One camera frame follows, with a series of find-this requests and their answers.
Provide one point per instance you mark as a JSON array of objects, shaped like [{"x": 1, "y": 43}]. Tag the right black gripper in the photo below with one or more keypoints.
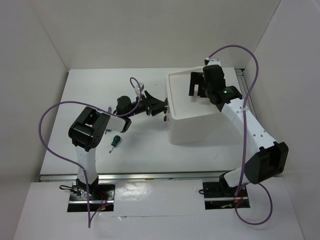
[{"x": 196, "y": 78}]

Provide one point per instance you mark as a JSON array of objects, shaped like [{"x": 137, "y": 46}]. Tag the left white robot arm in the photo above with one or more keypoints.
[{"x": 88, "y": 129}]

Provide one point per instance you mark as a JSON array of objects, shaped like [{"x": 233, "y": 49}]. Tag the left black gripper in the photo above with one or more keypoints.
[{"x": 154, "y": 102}]

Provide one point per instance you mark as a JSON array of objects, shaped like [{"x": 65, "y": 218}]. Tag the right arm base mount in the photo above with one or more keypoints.
[{"x": 218, "y": 196}]

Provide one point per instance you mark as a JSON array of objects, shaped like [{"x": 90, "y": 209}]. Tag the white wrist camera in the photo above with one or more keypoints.
[
  {"x": 139, "y": 89},
  {"x": 209, "y": 61}
]

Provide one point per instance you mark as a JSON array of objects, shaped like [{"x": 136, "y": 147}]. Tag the white drawer cabinet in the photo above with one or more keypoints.
[{"x": 190, "y": 117}]

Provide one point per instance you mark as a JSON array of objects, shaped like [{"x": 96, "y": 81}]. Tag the aluminium rail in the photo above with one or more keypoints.
[
  {"x": 137, "y": 176},
  {"x": 244, "y": 88}
]

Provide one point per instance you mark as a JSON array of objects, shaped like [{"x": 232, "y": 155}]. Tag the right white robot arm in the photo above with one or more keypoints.
[{"x": 262, "y": 156}]

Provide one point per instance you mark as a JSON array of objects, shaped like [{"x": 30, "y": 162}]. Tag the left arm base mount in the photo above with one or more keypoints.
[{"x": 103, "y": 198}]

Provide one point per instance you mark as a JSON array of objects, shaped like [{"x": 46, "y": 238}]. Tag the green stubby screwdriver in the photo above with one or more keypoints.
[{"x": 116, "y": 140}]

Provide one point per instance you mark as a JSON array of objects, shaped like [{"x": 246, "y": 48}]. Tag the right side aluminium rail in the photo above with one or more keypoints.
[{"x": 244, "y": 88}]

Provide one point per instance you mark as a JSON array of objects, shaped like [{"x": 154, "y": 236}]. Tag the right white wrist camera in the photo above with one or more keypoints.
[{"x": 209, "y": 61}]

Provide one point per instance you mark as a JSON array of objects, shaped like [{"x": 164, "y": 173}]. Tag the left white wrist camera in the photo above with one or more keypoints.
[{"x": 139, "y": 89}]

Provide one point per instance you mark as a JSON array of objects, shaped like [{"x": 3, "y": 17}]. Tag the front aluminium rail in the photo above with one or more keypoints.
[{"x": 137, "y": 176}]

